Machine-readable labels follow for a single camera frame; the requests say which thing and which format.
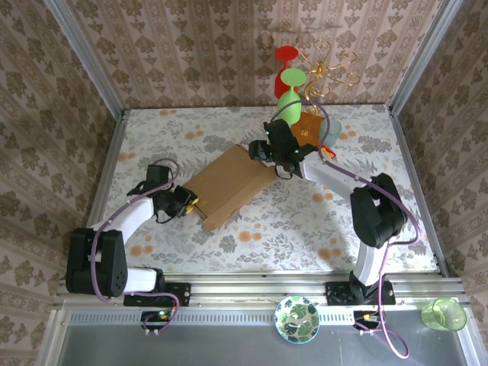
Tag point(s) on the brown cardboard paper box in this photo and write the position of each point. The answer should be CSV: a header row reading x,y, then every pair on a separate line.
x,y
225,183

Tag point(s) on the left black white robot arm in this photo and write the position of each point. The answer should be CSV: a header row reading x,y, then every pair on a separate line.
x,y
110,263

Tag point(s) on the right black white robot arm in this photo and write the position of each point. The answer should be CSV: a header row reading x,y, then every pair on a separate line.
x,y
377,213

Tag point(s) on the brown flat card folder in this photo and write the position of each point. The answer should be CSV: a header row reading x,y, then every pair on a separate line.
x,y
309,129

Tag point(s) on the red snack packet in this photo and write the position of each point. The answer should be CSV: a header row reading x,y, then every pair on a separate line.
x,y
330,152

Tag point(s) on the pale blue plastic tumbler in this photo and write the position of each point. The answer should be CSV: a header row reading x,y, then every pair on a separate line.
x,y
333,129

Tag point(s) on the green plastic wine glass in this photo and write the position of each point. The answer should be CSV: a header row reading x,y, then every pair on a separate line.
x,y
291,76

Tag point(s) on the floral table cloth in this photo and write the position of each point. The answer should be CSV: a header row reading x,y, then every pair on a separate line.
x,y
267,244

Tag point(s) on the red plastic wine glass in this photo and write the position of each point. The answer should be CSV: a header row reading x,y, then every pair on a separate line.
x,y
286,53

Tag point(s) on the black connector board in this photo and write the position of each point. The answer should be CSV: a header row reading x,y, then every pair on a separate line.
x,y
156,317
368,317

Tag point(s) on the grey metal shelf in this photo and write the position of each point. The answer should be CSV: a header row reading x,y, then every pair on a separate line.
x,y
228,347

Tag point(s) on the leaf pattern bowl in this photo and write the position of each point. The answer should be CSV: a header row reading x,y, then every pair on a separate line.
x,y
297,320

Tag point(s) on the clear green plastic cup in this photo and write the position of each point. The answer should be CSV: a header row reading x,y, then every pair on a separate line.
x,y
444,314

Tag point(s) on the aluminium side rail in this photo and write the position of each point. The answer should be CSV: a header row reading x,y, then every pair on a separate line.
x,y
110,152
413,179

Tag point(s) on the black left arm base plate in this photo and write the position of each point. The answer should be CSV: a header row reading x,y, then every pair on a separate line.
x,y
179,293

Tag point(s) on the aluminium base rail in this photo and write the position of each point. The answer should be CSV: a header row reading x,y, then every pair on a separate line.
x,y
248,291

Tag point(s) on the aluminium frame post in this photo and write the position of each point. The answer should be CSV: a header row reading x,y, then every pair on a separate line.
x,y
84,57
423,57

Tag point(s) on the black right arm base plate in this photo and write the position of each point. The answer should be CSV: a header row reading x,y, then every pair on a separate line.
x,y
335,293

